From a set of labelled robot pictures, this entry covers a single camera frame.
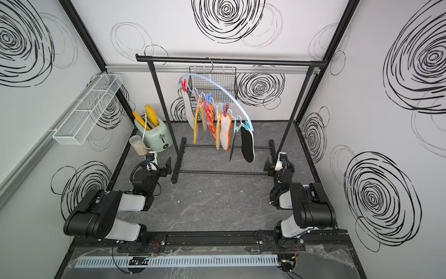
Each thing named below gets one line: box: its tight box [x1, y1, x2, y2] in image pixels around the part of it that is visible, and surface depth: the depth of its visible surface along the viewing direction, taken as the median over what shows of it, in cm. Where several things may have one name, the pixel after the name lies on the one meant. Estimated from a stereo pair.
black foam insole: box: [240, 126, 255, 163], surface depth 65 cm
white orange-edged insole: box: [219, 111, 232, 152], surface depth 73 cm
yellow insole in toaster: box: [145, 104, 158, 127], surface depth 99 cm
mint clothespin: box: [233, 117, 243, 133], surface depth 68 cm
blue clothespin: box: [204, 91, 214, 106], surface depth 69 cm
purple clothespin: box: [223, 102, 230, 117], surface depth 66 cm
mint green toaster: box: [134, 117, 174, 153], surface depth 98 cm
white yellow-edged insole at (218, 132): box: [216, 114, 221, 151], surface depth 75 cm
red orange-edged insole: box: [203, 100, 217, 142], surface depth 74 cm
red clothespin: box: [180, 79, 187, 92], surface depth 76 cm
